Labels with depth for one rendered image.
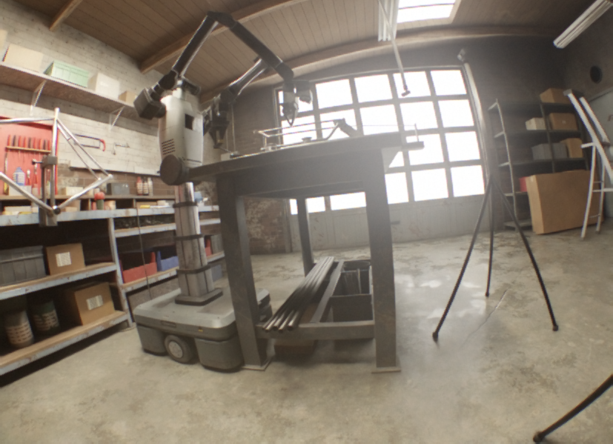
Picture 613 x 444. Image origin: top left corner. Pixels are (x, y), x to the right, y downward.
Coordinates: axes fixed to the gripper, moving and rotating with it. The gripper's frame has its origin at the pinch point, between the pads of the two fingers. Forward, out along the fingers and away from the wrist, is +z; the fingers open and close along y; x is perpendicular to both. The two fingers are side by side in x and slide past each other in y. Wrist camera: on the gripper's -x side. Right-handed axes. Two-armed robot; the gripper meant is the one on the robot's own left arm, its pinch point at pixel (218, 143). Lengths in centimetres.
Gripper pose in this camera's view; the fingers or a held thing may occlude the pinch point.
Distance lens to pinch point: 116.8
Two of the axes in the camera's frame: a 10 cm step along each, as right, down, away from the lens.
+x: -5.4, 0.4, 8.4
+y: 8.4, -1.1, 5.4
